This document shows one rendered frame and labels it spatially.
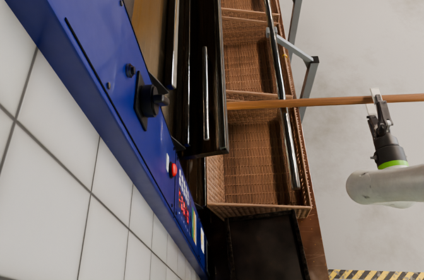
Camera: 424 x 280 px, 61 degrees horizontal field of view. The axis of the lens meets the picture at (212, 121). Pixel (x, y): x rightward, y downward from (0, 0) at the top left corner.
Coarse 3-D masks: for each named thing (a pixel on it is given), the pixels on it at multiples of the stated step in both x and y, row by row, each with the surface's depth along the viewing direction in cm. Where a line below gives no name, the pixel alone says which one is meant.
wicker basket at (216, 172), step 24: (240, 120) 197; (264, 120) 198; (240, 144) 192; (264, 144) 191; (216, 168) 175; (240, 168) 185; (264, 168) 185; (216, 192) 169; (240, 192) 178; (264, 192) 177; (288, 192) 177
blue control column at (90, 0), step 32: (32, 0) 25; (64, 0) 28; (96, 0) 35; (32, 32) 28; (64, 32) 28; (96, 32) 34; (128, 32) 46; (64, 64) 31; (96, 64) 34; (96, 96) 35; (128, 96) 44; (96, 128) 40; (128, 128) 43; (160, 128) 63; (128, 160) 48; (160, 160) 62; (160, 192) 60; (192, 256) 104
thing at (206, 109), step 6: (204, 48) 112; (204, 54) 111; (204, 60) 109; (204, 66) 108; (204, 72) 107; (204, 78) 106; (204, 84) 105; (204, 90) 103; (204, 96) 102; (204, 102) 101; (204, 108) 100; (204, 114) 99; (210, 114) 103; (204, 120) 98; (204, 126) 97; (204, 132) 96; (204, 138) 96
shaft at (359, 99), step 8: (344, 96) 131; (352, 96) 131; (360, 96) 130; (368, 96) 130; (384, 96) 129; (392, 96) 129; (400, 96) 129; (408, 96) 129; (416, 96) 129; (232, 104) 132; (240, 104) 132; (248, 104) 132; (256, 104) 131; (264, 104) 131; (272, 104) 131; (280, 104) 131; (288, 104) 131; (296, 104) 131; (304, 104) 131; (312, 104) 131; (320, 104) 131; (328, 104) 131; (336, 104) 131; (344, 104) 131; (352, 104) 131
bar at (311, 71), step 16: (272, 16) 159; (272, 32) 153; (272, 48) 149; (288, 48) 164; (304, 80) 188; (304, 96) 196; (304, 112) 210; (288, 128) 129; (288, 144) 125; (288, 160) 123
